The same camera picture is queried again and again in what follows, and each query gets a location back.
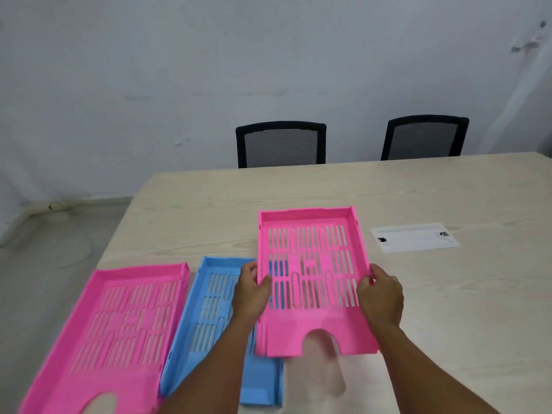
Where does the person's right hand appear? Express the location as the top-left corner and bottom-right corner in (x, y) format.
(356, 263), (405, 330)

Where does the black mesh office chair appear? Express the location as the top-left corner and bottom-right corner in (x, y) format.
(235, 121), (327, 169)
(380, 115), (470, 161)

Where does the blue plastic paper tray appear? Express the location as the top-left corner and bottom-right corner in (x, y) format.
(159, 256), (290, 407)

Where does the white table cable cover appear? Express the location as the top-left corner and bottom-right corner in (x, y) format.
(370, 223), (460, 254)

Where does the person's left hand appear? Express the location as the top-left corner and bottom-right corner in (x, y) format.
(231, 261), (273, 327)

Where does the pink plastic paper tray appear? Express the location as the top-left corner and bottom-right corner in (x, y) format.
(18, 262), (191, 414)
(255, 206), (380, 358)

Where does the person's right forearm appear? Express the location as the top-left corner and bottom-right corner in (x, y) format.
(366, 323), (501, 414)

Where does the person's left forearm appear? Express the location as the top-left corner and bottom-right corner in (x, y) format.
(158, 317), (259, 414)

